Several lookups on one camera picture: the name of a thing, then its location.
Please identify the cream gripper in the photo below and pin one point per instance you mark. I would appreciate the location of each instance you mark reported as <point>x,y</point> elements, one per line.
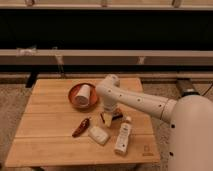
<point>107,117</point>

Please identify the brown black eraser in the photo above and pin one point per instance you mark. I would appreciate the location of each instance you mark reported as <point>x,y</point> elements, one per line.
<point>116,115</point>

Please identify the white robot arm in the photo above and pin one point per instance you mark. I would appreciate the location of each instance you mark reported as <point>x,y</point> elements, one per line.
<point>190,119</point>

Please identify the red chili pepper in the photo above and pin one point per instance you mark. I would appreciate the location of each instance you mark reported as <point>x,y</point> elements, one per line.
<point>82,127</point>

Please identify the white paper cup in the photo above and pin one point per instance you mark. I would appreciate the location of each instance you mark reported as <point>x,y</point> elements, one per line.
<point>83,96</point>

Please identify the white plastic bottle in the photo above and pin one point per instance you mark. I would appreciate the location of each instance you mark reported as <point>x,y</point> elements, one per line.
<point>121,144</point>

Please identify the orange bowl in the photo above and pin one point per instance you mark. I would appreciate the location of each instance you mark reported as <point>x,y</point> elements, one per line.
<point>93,96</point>

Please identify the wooden table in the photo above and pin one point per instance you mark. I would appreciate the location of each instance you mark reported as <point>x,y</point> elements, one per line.
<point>44,135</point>

